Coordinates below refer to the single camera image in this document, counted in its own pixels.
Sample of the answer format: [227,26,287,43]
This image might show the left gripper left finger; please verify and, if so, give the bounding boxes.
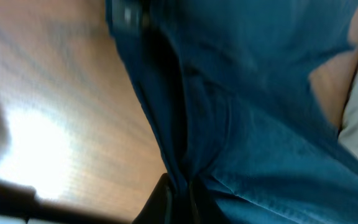
[132,173,174,224]

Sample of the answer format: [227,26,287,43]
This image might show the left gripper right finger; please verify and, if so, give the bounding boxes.
[189,179,228,224]

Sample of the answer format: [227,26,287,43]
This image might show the navy blue shorts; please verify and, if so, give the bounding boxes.
[105,0,358,223]

